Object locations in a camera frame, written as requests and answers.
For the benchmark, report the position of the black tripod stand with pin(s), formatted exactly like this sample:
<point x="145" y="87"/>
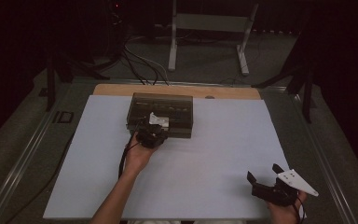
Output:
<point x="307" y="99"/>
<point x="50" y="87"/>

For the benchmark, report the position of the smoky transparent drawer organizer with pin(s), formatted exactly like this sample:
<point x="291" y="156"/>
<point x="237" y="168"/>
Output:
<point x="174" y="105"/>

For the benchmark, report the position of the wooden table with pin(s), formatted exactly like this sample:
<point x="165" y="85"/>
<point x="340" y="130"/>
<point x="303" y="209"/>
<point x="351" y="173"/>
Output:
<point x="174" y="90"/>

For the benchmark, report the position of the aluminium frame rail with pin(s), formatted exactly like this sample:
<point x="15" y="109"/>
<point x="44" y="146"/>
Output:
<point x="326" y="161"/>
<point x="21" y="165"/>

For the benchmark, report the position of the grey metal stand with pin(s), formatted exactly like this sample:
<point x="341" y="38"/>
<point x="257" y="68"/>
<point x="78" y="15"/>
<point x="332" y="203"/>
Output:
<point x="211" y="22"/>

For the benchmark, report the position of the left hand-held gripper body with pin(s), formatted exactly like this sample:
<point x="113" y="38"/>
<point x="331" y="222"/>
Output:
<point x="150" y="135"/>

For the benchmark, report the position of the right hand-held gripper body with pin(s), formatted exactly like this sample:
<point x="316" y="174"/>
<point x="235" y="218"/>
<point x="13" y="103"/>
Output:
<point x="273" y="194"/>

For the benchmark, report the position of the small black rectangular frame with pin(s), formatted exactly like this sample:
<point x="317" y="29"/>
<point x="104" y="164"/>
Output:
<point x="56" y="117"/>

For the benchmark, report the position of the white table mat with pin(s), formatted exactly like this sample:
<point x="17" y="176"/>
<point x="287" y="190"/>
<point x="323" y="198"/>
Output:
<point x="214" y="149"/>

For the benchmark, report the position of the person's left hand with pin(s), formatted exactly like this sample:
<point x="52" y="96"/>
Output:
<point x="138" y="158"/>

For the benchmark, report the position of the person's right hand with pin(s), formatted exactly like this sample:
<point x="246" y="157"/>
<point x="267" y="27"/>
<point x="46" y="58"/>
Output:
<point x="284" y="214"/>

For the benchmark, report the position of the dark equipment rack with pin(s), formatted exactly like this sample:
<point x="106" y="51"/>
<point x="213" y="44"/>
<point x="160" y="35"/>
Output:
<point x="115" y="31"/>

